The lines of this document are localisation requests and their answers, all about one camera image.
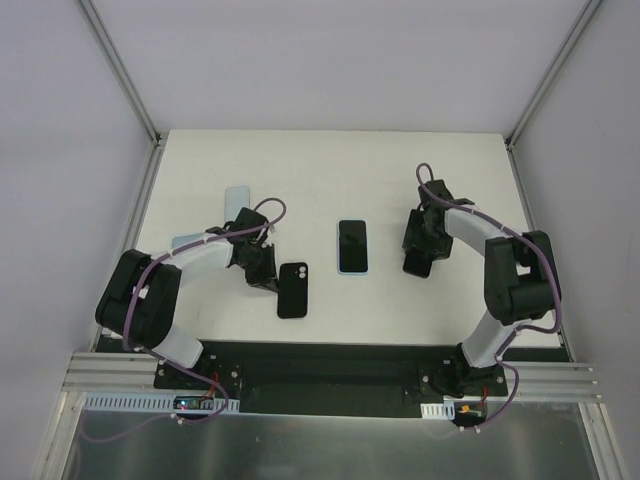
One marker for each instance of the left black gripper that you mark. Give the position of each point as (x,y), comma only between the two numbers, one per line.
(263,276)

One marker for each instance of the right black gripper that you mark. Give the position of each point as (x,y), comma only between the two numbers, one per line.
(422,251)

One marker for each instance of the black two-hole phone case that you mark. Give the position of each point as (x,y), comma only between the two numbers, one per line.
(292,302)

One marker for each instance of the light blue phone face down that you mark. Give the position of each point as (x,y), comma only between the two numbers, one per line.
(236,198)

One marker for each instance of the gold phone with black screen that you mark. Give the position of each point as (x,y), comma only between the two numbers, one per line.
(353,245)

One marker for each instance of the light blue two-hole phone case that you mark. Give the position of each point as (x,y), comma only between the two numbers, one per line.
(180,241)

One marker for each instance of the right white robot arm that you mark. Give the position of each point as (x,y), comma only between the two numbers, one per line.
(520,282)

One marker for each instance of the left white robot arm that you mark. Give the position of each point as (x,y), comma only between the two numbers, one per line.
(140,299)

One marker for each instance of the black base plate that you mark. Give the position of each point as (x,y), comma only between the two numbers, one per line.
(334,379)

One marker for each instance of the right aluminium frame post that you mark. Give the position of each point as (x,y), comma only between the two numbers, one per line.
(568,45)

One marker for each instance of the aluminium frame post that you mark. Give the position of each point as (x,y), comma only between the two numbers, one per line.
(568,45)
(116,65)

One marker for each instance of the right white cable duct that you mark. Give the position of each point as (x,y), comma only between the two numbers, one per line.
(453,410)

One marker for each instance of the white cable duct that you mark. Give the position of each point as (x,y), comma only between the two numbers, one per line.
(159,403)
(453,410)

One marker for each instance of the aluminium front rail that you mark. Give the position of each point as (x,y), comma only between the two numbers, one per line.
(91,372)

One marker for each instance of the left white cable duct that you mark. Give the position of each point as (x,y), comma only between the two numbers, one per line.
(159,403)

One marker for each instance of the left aluminium frame post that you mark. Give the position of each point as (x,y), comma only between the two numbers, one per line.
(116,65)

